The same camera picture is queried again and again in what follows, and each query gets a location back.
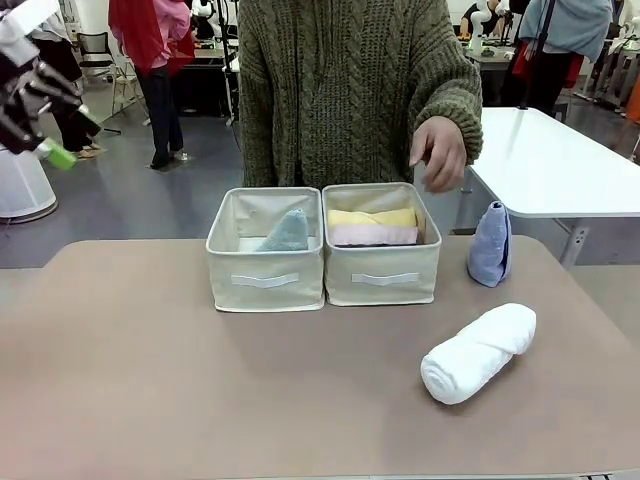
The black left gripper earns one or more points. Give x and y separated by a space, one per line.
20 100

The teal towel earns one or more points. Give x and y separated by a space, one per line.
285 232

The pink towel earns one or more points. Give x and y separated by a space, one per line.
372 235

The lavender blue towel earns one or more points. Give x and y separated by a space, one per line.
487 245

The white towel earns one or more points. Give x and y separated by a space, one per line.
475 357

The person's left forearm green sleeve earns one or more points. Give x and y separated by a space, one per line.
460 110

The small white robot arm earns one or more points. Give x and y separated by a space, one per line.
477 30

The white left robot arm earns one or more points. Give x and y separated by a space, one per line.
30 12

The person's left hand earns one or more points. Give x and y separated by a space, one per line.
442 155

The white cylindrical air purifier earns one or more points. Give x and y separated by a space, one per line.
22 190

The grey mesh office chair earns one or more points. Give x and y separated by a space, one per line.
95 47

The person in red shawl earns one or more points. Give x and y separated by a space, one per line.
137 35

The dark workbench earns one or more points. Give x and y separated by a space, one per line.
200 75

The beige fabric storage bin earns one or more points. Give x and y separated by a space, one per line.
265 280
382 277

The person in green knit sweater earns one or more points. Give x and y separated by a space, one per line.
325 100

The yellow rolled towel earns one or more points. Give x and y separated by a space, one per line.
370 217

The grey metal desk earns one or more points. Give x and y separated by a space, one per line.
492 60

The black slanted stand pole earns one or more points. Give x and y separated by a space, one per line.
538 55

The white rectangular table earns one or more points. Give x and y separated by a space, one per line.
550 160

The person in light blue shawl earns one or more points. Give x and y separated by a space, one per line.
570 25

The orange cloth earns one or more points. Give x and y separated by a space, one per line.
635 107

